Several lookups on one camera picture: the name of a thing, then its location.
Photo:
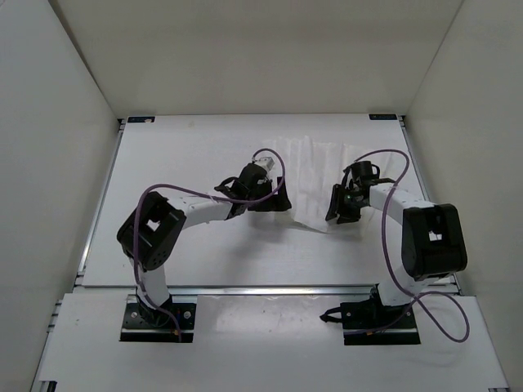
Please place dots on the left blue corner label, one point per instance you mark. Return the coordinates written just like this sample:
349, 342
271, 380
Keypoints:
141, 119

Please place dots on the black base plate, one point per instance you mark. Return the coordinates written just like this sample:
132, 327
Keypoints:
142, 325
371, 323

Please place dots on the blue corner label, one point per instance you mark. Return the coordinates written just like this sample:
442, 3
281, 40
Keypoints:
382, 117
141, 119

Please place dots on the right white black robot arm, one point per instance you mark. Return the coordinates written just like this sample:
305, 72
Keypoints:
432, 243

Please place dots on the right blue corner label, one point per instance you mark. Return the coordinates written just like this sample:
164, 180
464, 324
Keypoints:
382, 117

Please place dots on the aluminium front rail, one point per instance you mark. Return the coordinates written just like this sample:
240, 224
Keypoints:
450, 288

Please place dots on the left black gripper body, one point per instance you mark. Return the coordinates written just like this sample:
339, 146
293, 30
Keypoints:
265, 189

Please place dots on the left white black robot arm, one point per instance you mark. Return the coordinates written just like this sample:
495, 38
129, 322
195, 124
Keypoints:
150, 233

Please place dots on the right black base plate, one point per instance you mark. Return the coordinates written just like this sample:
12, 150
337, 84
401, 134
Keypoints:
371, 323

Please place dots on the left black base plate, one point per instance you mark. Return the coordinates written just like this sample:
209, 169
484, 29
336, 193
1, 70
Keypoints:
142, 325

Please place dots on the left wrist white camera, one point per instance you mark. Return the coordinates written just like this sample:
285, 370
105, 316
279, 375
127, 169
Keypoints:
265, 162

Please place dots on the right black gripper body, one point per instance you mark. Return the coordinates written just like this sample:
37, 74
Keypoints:
349, 207

